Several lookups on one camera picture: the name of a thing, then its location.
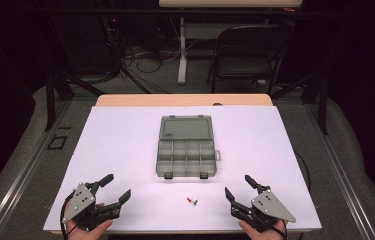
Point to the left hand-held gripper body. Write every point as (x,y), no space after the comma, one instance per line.
(81,200)

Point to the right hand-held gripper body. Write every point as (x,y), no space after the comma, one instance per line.
(270,206)

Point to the grey plastic organizer box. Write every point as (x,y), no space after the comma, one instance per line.
(186,148)

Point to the person's right hand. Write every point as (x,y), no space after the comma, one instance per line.
(253,231)

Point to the person's left hand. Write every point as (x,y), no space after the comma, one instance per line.
(100,226)

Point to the white table board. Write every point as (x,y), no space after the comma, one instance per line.
(125,140)

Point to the black metal stand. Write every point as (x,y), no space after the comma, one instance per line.
(50,100)
(323,103)

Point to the wooden table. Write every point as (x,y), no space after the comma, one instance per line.
(175,99)

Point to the black folding chair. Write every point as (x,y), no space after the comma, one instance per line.
(248,66)

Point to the dark equipment cabinet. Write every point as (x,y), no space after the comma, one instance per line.
(85,43)

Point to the beige desk top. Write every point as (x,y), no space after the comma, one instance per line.
(228,3)

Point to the aluminium floor rail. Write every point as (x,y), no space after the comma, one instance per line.
(338,173)
(25,173)

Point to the white desk frame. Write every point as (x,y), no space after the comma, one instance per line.
(182,60)

